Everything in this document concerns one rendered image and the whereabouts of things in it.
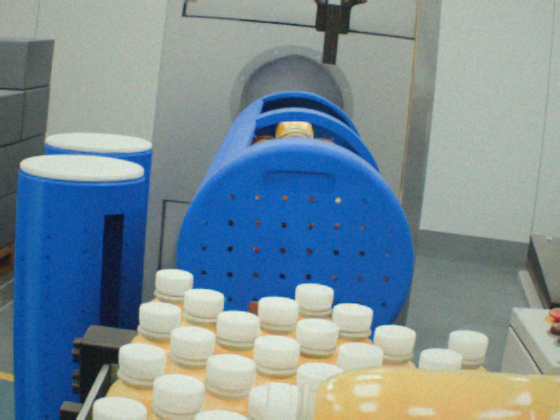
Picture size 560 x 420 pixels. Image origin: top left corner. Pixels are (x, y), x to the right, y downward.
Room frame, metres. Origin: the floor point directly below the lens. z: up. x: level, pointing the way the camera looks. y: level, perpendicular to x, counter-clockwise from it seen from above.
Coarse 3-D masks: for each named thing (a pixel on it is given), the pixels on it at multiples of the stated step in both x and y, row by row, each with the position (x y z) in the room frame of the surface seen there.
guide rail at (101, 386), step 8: (104, 368) 1.04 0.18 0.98; (104, 376) 1.02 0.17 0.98; (96, 384) 0.99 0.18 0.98; (104, 384) 1.02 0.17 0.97; (96, 392) 0.97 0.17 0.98; (104, 392) 1.02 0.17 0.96; (88, 400) 0.94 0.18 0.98; (96, 400) 0.97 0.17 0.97; (88, 408) 0.92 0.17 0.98; (80, 416) 0.90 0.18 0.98; (88, 416) 0.92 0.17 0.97
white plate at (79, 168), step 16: (32, 160) 2.07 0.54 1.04; (48, 160) 2.09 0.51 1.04; (64, 160) 2.11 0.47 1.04; (80, 160) 2.13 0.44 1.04; (96, 160) 2.15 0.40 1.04; (112, 160) 2.17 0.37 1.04; (48, 176) 1.94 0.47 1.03; (64, 176) 1.93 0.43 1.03; (80, 176) 1.94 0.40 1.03; (96, 176) 1.95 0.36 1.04; (112, 176) 1.97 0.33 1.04; (128, 176) 2.00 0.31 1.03
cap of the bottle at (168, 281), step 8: (160, 272) 1.02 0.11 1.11; (168, 272) 1.03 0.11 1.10; (176, 272) 1.03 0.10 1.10; (184, 272) 1.03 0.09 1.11; (160, 280) 1.01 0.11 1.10; (168, 280) 1.00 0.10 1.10; (176, 280) 1.00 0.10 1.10; (184, 280) 1.01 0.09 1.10; (192, 280) 1.02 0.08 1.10; (160, 288) 1.01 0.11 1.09; (168, 288) 1.00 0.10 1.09; (176, 288) 1.00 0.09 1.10; (184, 288) 1.01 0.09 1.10
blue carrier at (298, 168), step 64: (256, 128) 2.04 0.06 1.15; (320, 128) 2.04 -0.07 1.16; (256, 192) 1.18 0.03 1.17; (320, 192) 1.18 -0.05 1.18; (384, 192) 1.18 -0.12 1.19; (192, 256) 1.18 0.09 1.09; (256, 256) 1.18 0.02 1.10; (320, 256) 1.18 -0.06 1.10; (384, 256) 1.18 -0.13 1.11; (384, 320) 1.18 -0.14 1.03
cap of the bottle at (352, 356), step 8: (344, 344) 0.84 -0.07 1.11; (352, 344) 0.85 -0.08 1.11; (360, 344) 0.85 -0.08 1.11; (368, 344) 0.85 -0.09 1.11; (344, 352) 0.82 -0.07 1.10; (352, 352) 0.82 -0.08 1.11; (360, 352) 0.83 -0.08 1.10; (368, 352) 0.83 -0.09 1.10; (376, 352) 0.83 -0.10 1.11; (344, 360) 0.82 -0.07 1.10; (352, 360) 0.82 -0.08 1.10; (360, 360) 0.81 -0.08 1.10; (368, 360) 0.82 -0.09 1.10; (376, 360) 0.82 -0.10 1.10; (344, 368) 0.82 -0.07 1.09; (352, 368) 0.82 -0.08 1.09
